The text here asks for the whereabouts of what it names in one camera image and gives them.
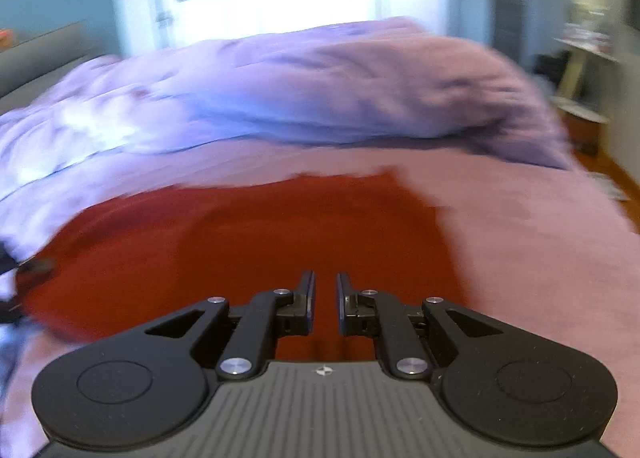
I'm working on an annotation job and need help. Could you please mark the grey headboard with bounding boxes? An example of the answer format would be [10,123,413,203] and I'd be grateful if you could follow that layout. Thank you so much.
[0,22,102,99]

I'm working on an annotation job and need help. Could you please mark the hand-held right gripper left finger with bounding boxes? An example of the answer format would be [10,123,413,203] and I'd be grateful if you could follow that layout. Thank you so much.
[145,270,317,381]

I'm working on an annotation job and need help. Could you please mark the yellow-legged side table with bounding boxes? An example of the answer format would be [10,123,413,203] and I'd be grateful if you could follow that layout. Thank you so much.
[549,0,623,126]

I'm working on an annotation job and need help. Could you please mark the lavender duvet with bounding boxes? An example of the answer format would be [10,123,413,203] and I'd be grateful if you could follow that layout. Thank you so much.
[0,16,576,201]

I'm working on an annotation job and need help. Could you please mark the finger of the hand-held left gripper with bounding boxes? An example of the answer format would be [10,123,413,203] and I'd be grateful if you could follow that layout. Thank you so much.
[15,259,57,275]

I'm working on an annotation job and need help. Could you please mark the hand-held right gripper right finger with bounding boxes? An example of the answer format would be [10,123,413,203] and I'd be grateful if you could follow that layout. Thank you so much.
[336,272,506,380]

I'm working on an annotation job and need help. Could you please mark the red knit cardigan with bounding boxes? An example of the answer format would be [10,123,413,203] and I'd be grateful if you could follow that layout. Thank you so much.
[14,167,477,370]

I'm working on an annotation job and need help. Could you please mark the bed with pink sheet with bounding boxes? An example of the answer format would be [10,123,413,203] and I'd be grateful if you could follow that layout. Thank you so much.
[0,135,640,458]

